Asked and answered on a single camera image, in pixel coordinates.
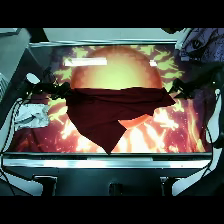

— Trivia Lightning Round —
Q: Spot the patterned grey garment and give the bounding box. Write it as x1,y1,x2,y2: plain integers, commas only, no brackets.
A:
179,28,224,68

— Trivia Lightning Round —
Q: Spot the silver frame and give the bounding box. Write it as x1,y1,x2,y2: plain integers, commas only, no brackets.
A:
0,152,224,197

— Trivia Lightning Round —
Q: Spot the white garment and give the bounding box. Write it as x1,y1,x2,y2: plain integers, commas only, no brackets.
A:
13,102,51,132

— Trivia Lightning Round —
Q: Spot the red garment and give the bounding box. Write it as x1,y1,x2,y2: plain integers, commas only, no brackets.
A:
65,86,177,155

